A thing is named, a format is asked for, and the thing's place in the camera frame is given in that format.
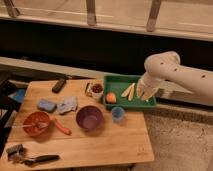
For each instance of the small blue cup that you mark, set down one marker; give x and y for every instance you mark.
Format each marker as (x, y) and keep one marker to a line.
(117, 114)

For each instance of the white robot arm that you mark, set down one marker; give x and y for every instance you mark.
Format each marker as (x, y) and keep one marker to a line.
(166, 66)

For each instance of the orange fruit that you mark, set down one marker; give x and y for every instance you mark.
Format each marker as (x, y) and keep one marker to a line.
(111, 98)

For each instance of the green tray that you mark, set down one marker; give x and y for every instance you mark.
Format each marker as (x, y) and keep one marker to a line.
(117, 84)

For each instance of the metal spoon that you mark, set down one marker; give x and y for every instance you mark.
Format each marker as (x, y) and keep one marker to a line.
(39, 125)

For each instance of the grey blue cloth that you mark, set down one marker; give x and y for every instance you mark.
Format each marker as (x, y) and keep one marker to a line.
(68, 104)

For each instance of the blue sponge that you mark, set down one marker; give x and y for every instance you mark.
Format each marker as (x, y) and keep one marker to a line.
(46, 105)

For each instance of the blue object at left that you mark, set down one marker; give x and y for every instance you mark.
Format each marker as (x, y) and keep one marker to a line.
(19, 95)

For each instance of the purple bowl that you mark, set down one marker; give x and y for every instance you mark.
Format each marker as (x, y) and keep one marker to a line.
(89, 118)

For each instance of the wooden cutting board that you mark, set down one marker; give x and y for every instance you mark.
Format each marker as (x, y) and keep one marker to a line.
(113, 143)

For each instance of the black rectangular block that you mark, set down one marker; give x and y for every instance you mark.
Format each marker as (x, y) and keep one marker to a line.
(59, 85)

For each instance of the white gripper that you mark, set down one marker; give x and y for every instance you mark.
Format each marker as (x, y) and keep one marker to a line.
(147, 86)

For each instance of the yellow banana slice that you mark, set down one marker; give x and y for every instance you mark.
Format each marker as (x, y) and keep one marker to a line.
(127, 90)
(131, 94)

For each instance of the white cup with dark contents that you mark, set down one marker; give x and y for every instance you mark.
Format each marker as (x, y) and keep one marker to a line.
(94, 90)

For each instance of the orange red bowl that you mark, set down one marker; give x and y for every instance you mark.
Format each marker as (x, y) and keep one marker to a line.
(36, 117)

